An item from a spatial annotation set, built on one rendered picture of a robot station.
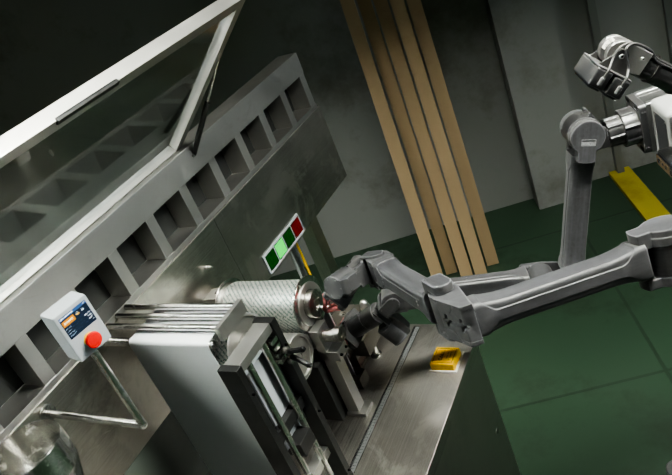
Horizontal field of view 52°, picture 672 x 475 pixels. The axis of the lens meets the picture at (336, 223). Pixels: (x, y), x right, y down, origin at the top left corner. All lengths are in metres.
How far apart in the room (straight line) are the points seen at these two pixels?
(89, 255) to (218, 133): 0.59
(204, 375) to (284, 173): 0.94
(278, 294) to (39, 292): 0.57
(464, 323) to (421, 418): 0.73
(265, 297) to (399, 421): 0.48
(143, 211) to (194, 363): 0.46
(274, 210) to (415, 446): 0.88
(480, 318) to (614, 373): 2.00
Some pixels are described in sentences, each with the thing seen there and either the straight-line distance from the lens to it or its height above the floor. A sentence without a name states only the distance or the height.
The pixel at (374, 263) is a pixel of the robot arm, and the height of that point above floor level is 1.40.
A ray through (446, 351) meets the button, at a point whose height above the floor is 0.92.
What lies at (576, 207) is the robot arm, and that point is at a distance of 1.71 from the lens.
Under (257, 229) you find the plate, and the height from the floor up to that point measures 1.30.
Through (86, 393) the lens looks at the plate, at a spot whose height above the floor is 1.37.
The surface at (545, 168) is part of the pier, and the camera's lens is 4.15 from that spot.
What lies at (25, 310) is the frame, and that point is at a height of 1.62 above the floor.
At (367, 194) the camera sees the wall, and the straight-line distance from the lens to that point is 4.24.
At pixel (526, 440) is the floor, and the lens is 2.95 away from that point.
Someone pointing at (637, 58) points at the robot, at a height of 1.71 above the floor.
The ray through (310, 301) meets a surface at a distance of 1.75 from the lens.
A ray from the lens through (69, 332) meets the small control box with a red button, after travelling 1.27.
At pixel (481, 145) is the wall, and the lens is 4.18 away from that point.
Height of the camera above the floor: 2.20
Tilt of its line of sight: 27 degrees down
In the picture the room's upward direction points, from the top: 22 degrees counter-clockwise
